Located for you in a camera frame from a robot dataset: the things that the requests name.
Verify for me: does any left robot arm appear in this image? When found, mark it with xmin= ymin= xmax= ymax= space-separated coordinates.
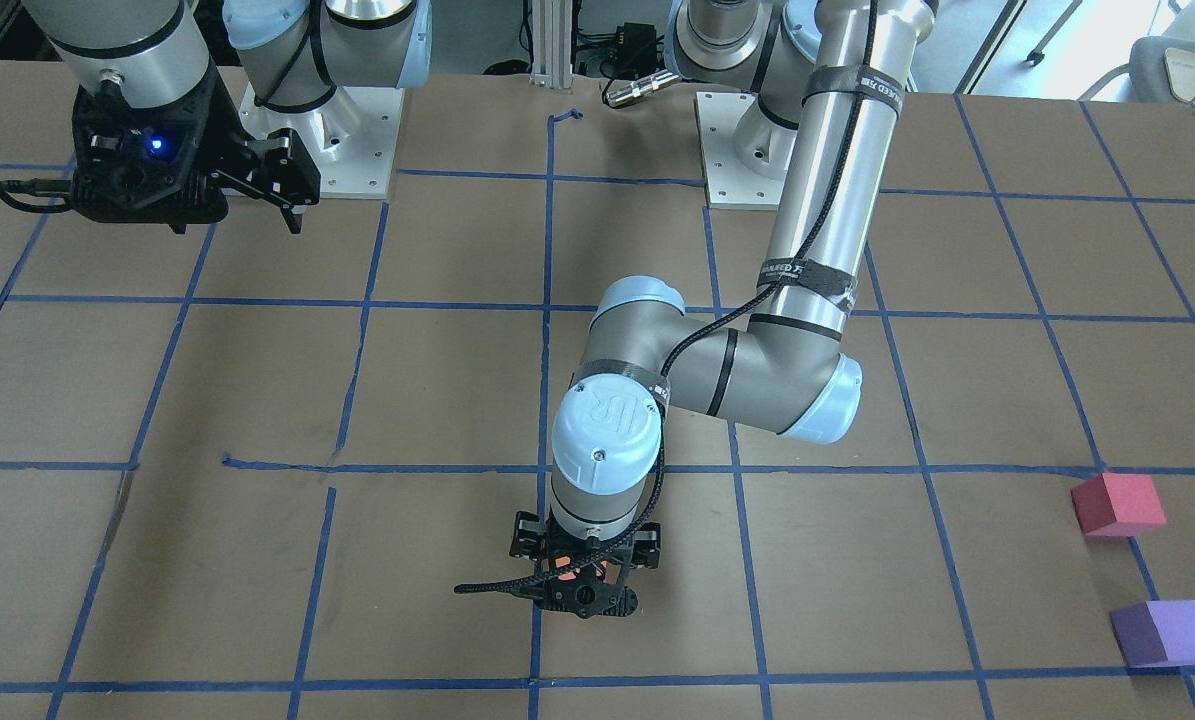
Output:
xmin=523 ymin=1 xmax=937 ymax=581

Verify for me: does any orange foam cube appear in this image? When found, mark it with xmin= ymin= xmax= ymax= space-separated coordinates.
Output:
xmin=554 ymin=560 xmax=617 ymax=584

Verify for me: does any purple foam cube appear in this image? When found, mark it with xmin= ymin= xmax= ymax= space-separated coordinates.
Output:
xmin=1109 ymin=599 xmax=1195 ymax=667

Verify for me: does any red foam cube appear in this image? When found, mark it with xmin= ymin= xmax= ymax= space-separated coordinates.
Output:
xmin=1071 ymin=470 xmax=1168 ymax=539

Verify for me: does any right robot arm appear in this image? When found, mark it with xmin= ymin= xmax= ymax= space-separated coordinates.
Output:
xmin=0 ymin=1 xmax=433 ymax=234

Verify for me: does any silver cable connector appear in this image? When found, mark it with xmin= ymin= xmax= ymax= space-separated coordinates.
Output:
xmin=602 ymin=69 xmax=681 ymax=109

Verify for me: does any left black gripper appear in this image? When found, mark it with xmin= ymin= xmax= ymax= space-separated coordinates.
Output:
xmin=509 ymin=510 xmax=661 ymax=576

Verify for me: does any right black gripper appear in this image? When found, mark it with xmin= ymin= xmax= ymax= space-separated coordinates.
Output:
xmin=182 ymin=76 xmax=321 ymax=234

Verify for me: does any aluminium frame post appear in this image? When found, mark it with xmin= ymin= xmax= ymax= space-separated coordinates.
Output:
xmin=529 ymin=0 xmax=574 ymax=94

